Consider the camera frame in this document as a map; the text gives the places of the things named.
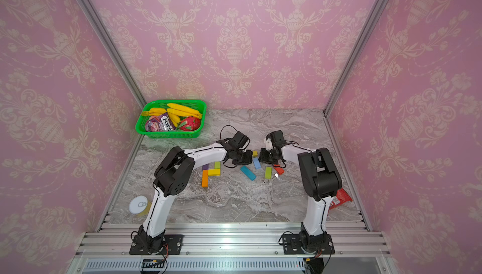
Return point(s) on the aluminium mounting rail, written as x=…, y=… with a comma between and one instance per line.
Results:
x=235, y=248

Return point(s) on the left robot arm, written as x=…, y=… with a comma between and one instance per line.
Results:
x=170, y=179

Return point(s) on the purple snack packet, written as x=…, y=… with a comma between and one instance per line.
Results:
x=160, y=123

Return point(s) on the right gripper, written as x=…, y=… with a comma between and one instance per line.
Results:
x=260, y=156

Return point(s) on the teal block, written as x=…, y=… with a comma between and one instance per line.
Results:
x=250, y=175

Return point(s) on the green plastic basket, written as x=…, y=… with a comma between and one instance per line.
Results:
x=196, y=104

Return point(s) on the orange block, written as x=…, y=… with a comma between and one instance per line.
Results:
x=205, y=178

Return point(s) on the red dragon fruit toy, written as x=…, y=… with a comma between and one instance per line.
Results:
x=189, y=124

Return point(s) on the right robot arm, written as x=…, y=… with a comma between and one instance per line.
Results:
x=321, y=181

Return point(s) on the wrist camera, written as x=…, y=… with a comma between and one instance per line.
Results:
x=275, y=140
x=239, y=141

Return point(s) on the light blue block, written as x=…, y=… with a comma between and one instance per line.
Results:
x=256, y=162

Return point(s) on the red block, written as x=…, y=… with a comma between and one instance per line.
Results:
x=279, y=170

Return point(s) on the yellow banana bunch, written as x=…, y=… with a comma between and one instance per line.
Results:
x=175, y=112

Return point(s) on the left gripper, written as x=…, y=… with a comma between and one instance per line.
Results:
x=248, y=160

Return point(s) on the red snack bag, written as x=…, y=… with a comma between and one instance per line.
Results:
x=340, y=199

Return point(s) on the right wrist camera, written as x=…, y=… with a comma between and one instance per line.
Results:
x=275, y=140

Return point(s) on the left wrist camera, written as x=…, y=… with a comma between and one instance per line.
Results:
x=239, y=141

